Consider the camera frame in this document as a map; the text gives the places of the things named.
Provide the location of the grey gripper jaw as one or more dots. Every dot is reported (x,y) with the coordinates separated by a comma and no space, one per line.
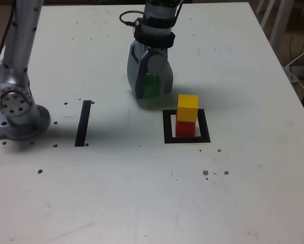
(135,76)
(158,63)

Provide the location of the black tape strip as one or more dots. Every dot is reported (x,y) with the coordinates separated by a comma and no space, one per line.
(82,124)

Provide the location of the green cube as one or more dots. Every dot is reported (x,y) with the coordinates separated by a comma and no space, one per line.
(151,86)

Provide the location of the small grey gripper camera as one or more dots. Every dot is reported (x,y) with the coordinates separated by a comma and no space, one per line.
(139,22)

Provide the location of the yellow cube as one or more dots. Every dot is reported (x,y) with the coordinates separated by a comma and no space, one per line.
(187,109)

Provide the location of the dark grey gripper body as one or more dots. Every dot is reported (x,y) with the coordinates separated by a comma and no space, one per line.
(154,50)

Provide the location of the red cube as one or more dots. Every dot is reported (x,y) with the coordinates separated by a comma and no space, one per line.
(184,129)

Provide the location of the black tape square outline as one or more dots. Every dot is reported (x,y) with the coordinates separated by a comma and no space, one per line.
(167,127)

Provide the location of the white furniture legs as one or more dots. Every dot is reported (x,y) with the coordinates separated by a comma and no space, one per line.
(279,17)

